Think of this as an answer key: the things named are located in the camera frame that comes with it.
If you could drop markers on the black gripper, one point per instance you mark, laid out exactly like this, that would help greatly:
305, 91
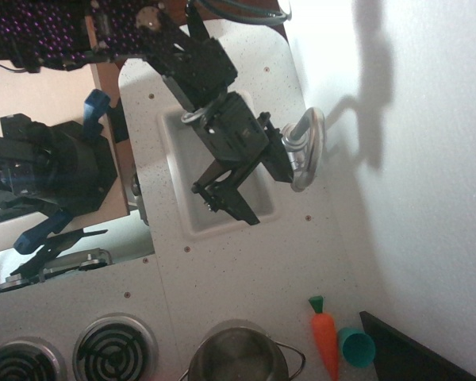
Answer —
232, 133

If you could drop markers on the silver curved faucet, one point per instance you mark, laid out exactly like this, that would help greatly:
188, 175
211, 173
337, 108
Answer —
304, 142

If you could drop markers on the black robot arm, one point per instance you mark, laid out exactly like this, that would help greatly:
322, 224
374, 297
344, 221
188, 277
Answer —
68, 35

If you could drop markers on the grey rectangular sink basin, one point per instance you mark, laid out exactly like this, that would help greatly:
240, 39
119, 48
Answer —
187, 159

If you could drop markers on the black clamp top edge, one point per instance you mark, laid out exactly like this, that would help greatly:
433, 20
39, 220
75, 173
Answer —
195, 24

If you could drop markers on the blue clamp on board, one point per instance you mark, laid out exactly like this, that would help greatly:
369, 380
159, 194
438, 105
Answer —
95, 106

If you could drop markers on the orange toy carrot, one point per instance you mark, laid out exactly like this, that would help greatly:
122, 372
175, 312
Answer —
325, 336

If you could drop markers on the stainless steel pot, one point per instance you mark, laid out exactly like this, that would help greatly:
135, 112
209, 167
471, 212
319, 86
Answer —
242, 354

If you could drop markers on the teal plastic cup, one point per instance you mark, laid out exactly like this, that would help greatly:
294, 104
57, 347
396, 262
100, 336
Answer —
356, 347

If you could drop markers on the middle black coil burner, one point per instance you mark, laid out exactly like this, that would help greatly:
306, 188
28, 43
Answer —
116, 347

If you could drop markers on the black coil burner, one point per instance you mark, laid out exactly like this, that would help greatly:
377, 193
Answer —
116, 347
31, 358

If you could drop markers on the black box corner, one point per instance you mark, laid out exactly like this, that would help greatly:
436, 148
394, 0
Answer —
399, 357

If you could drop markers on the left black coil burner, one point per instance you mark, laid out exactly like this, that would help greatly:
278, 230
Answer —
31, 358

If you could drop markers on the blue handled clamp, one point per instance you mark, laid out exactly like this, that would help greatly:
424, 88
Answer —
47, 241

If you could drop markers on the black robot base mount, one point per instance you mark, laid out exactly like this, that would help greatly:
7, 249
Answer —
45, 169

